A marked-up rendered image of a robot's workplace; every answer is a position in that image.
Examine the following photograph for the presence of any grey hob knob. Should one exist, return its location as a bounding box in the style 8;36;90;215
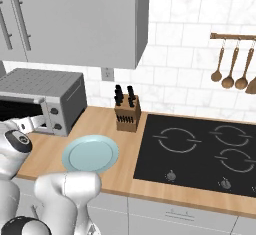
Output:
166;169;178;182
219;177;233;190

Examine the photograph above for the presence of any black hob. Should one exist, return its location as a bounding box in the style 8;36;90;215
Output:
132;112;256;199

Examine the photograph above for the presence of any narrow grey drawer front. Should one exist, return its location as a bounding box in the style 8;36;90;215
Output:
87;192;130;235

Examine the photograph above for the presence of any narrow grey wall cupboard door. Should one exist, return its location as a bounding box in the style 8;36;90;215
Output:
0;0;29;63

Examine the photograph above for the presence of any small wooden spoon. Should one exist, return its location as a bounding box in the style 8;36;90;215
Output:
210;38;226;83

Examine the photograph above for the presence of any white wall socket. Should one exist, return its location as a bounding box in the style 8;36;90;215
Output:
101;66;115;82

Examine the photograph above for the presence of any wooden knife block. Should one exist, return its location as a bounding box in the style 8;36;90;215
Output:
114;94;142;133

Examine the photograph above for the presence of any grey base cupboard door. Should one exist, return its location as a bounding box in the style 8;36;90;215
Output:
232;215;256;235

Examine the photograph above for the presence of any silver drawer handle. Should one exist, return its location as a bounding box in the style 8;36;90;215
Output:
165;209;196;221

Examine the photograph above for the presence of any silver toaster oven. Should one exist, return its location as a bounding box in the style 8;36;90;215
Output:
0;67;88;138

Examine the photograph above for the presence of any wide grey drawer front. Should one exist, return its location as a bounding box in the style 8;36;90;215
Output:
127;196;240;235

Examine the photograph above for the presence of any wooden spatula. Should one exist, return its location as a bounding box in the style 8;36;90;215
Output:
245;45;256;95

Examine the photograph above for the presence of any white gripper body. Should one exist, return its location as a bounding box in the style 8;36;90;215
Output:
18;114;47;134

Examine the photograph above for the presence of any wide grey wall cupboard door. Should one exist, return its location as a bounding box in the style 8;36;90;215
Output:
5;0;138;70

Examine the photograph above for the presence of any silver cupboard door handle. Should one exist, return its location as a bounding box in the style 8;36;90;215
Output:
10;0;33;52
0;0;14;51

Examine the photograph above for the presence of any wooden ladle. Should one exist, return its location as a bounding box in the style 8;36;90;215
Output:
221;40;241;90
234;41;255;91

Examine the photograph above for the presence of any light blue plate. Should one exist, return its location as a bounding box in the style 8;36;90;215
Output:
61;134;120;175

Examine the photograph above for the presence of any wooden utensil rail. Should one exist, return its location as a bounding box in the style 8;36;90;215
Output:
209;32;256;41

